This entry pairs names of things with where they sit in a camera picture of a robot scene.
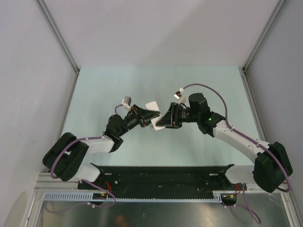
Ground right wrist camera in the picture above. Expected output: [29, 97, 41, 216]
[174, 87, 186, 104]

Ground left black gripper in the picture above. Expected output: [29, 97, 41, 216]
[117, 105, 160, 137]

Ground purple cable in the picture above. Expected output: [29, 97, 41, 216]
[50, 105, 124, 179]
[181, 83, 292, 192]

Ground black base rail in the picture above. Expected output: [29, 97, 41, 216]
[94, 166, 242, 195]

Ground grey cable duct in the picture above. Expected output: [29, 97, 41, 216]
[44, 192, 222, 203]

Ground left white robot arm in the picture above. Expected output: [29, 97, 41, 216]
[42, 101, 161, 189]

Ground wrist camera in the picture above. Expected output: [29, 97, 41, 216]
[174, 87, 186, 104]
[122, 96, 132, 111]

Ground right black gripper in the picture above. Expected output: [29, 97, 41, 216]
[156, 103, 199, 130]

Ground white red remote control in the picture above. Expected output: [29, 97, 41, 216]
[145, 101, 166, 131]

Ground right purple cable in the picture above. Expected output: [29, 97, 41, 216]
[181, 83, 292, 192]

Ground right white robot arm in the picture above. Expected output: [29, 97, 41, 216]
[153, 93, 293, 192]

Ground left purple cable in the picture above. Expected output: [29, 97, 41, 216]
[50, 105, 124, 179]

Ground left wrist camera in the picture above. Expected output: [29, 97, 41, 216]
[122, 96, 132, 111]

